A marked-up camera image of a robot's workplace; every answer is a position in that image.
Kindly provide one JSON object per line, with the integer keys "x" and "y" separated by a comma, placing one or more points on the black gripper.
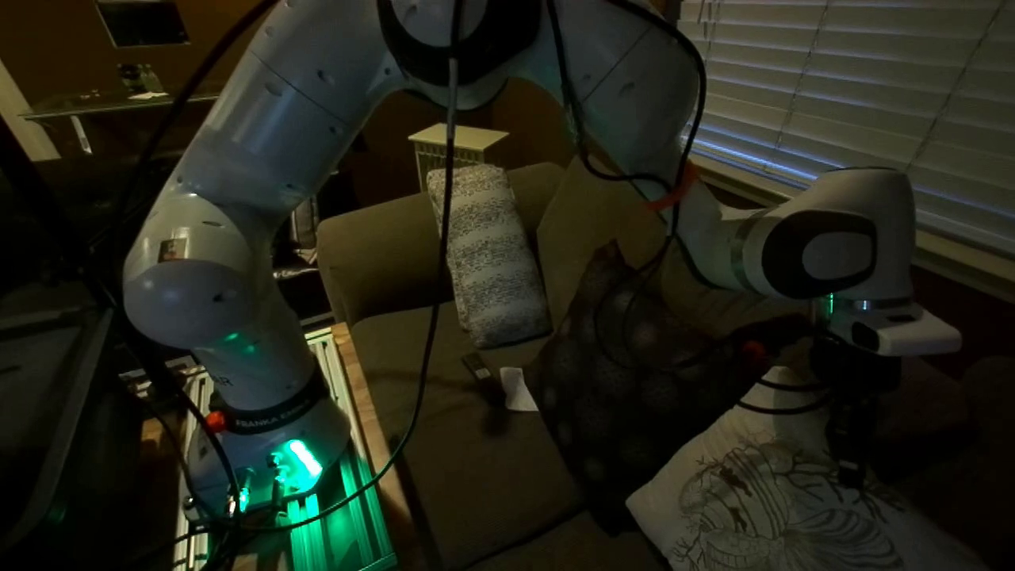
{"x": 857, "y": 382}

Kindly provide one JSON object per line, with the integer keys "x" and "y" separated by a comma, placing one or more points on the white pillow with coral print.
{"x": 761, "y": 510}

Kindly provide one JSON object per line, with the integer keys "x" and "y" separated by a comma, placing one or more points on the dark pillow with floral embroidery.
{"x": 636, "y": 391}

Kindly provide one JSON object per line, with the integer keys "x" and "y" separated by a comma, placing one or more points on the robot base mounting table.
{"x": 353, "y": 510}

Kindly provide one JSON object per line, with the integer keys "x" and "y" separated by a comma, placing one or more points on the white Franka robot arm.
{"x": 287, "y": 129}

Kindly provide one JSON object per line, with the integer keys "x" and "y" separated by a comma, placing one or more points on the white paper sheet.
{"x": 517, "y": 387}

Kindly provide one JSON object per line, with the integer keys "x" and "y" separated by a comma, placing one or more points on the white window blinds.
{"x": 908, "y": 95}

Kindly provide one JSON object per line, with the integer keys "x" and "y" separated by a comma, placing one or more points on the black remote control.
{"x": 479, "y": 379}

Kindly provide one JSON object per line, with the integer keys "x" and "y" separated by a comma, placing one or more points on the brown fabric sofa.
{"x": 465, "y": 463}

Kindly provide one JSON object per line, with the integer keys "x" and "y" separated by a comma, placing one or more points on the wooden wall shelf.
{"x": 116, "y": 106}

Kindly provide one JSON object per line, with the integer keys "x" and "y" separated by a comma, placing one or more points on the dark framed wall picture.
{"x": 144, "y": 19}

